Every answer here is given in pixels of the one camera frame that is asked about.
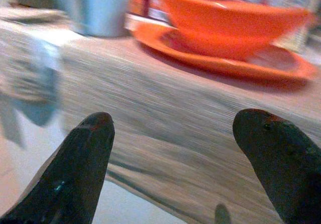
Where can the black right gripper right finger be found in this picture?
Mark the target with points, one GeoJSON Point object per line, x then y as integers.
{"type": "Point", "coordinates": [283, 153]}

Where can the light blue cup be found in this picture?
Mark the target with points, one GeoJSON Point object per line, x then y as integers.
{"type": "Point", "coordinates": [97, 8]}

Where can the orange bowl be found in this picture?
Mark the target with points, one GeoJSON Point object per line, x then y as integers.
{"type": "Point", "coordinates": [225, 25]}

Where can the orange box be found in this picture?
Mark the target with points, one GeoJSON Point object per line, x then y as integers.
{"type": "Point", "coordinates": [146, 3]}

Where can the orange plate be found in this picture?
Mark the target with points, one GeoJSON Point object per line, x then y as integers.
{"type": "Point", "coordinates": [225, 63]}

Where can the grey woven placemat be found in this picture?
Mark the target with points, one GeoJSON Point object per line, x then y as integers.
{"type": "Point", "coordinates": [163, 123]}

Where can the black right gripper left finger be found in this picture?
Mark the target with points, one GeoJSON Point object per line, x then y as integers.
{"type": "Point", "coordinates": [72, 173]}

